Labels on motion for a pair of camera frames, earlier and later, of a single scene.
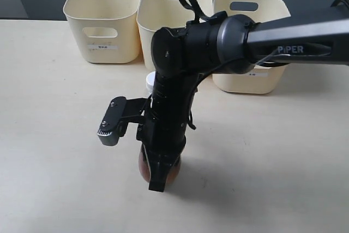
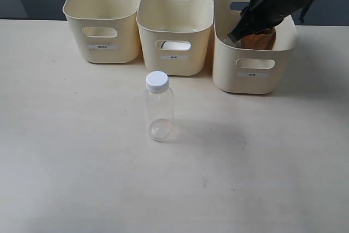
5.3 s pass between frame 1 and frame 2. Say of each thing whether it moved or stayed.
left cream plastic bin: stayed
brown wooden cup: moved
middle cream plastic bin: stayed
